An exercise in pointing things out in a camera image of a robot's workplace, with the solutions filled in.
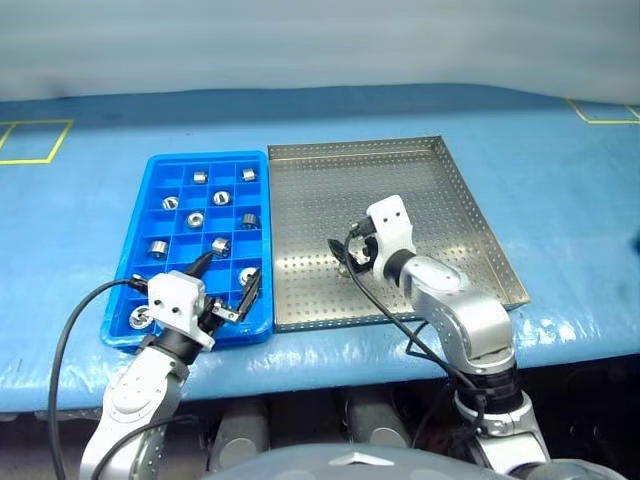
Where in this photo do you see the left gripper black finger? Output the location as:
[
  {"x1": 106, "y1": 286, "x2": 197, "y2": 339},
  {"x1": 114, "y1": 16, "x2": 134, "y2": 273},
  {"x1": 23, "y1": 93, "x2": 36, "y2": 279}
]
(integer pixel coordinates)
[
  {"x1": 234, "y1": 269, "x2": 262, "y2": 324},
  {"x1": 182, "y1": 251, "x2": 215, "y2": 281}
]

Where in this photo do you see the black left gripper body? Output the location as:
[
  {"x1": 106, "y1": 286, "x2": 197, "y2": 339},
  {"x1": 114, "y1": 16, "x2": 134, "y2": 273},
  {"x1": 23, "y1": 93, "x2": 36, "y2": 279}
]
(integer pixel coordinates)
[{"x1": 199, "y1": 295, "x2": 240, "y2": 334}]

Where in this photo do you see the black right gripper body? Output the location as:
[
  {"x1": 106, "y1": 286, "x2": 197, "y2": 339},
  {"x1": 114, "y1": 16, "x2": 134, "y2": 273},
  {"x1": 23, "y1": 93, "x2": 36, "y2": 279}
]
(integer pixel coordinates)
[{"x1": 351, "y1": 232, "x2": 380, "y2": 274}]

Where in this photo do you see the perforated steel tray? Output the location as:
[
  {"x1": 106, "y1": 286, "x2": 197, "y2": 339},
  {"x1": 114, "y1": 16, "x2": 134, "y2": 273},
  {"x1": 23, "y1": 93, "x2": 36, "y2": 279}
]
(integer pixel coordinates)
[{"x1": 267, "y1": 134, "x2": 532, "y2": 334}]

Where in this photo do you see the blue compartment plastic tray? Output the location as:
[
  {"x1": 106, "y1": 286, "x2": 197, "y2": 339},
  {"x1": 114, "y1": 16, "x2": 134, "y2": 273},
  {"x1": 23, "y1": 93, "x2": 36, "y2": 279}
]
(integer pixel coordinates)
[{"x1": 99, "y1": 149, "x2": 275, "y2": 350}]

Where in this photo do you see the grey rounded leg housing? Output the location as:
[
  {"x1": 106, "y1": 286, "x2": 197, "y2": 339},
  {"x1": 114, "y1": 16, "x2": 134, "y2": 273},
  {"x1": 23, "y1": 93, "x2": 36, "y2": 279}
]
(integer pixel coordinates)
[
  {"x1": 207, "y1": 399, "x2": 271, "y2": 474},
  {"x1": 344, "y1": 389, "x2": 426, "y2": 451}
]

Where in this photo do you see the blue foam table cover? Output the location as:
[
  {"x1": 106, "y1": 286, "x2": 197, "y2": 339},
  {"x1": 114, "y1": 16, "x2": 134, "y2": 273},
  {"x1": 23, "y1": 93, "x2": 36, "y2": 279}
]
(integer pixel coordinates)
[{"x1": 0, "y1": 82, "x2": 640, "y2": 414}]

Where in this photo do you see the white foam backdrop sheet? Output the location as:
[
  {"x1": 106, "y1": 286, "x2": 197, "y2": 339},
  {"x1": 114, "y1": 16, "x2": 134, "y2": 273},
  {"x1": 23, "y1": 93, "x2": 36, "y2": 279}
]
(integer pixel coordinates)
[{"x1": 0, "y1": 0, "x2": 640, "y2": 104}]

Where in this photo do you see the grey robot torso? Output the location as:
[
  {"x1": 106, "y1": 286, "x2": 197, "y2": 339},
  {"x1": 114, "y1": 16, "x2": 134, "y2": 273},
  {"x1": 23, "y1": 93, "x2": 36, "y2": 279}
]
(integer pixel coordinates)
[{"x1": 204, "y1": 443, "x2": 506, "y2": 480}]

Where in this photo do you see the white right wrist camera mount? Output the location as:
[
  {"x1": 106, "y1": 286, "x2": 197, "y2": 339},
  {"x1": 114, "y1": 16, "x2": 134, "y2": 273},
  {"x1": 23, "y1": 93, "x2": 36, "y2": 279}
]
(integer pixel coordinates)
[{"x1": 366, "y1": 195, "x2": 417, "y2": 274}]

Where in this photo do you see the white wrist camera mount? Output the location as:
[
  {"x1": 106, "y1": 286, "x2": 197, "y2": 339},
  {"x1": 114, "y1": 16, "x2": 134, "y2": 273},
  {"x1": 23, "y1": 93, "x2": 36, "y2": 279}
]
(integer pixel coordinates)
[
  {"x1": 146, "y1": 271, "x2": 216, "y2": 349},
  {"x1": 366, "y1": 195, "x2": 417, "y2": 274}
]

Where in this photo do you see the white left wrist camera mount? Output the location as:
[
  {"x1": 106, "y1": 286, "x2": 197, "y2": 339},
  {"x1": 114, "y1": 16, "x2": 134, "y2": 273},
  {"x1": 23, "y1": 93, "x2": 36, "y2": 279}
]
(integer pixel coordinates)
[{"x1": 146, "y1": 271, "x2": 216, "y2": 349}]

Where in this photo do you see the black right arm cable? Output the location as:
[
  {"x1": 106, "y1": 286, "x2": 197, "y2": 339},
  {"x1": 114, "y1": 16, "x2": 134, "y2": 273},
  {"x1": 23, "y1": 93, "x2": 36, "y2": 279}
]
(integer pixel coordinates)
[{"x1": 342, "y1": 222, "x2": 489, "y2": 451}]

